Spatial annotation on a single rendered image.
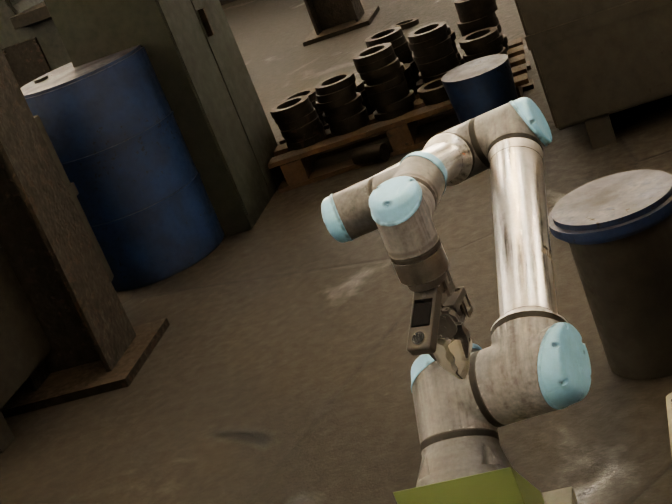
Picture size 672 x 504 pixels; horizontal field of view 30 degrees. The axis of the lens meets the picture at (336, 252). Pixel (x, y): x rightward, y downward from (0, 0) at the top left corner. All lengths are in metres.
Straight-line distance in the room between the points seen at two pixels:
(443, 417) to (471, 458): 0.10
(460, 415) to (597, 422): 0.69
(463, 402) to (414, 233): 0.42
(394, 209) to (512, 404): 0.48
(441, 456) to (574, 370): 0.29
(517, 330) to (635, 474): 0.56
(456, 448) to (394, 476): 0.74
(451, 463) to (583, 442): 0.66
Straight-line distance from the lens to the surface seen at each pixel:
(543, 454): 2.94
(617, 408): 3.02
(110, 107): 4.97
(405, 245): 2.09
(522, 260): 2.46
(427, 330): 2.11
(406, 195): 2.06
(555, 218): 3.00
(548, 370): 2.29
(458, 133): 2.72
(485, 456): 2.35
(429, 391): 2.40
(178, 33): 5.18
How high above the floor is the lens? 1.50
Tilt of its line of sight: 19 degrees down
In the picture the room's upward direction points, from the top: 22 degrees counter-clockwise
